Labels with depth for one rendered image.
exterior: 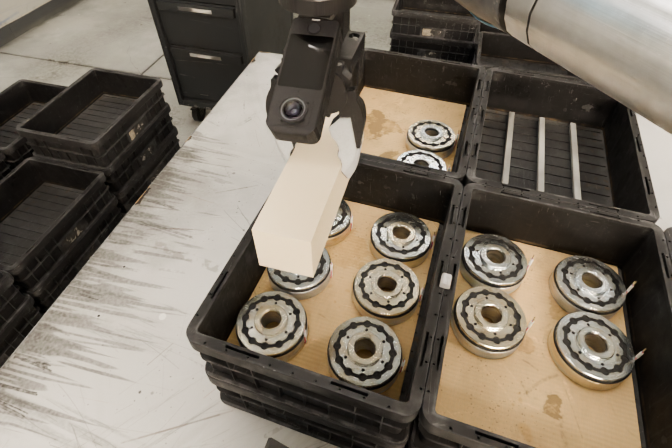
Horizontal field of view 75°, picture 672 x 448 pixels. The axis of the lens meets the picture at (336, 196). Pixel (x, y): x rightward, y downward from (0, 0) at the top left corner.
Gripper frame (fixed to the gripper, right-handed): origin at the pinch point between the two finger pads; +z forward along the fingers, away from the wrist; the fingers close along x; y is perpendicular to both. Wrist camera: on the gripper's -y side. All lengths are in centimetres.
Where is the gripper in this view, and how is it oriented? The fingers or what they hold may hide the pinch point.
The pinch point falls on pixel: (317, 168)
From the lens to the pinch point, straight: 51.7
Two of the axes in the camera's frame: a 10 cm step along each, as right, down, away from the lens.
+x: -9.6, -1.9, 1.8
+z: 0.0, 7.0, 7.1
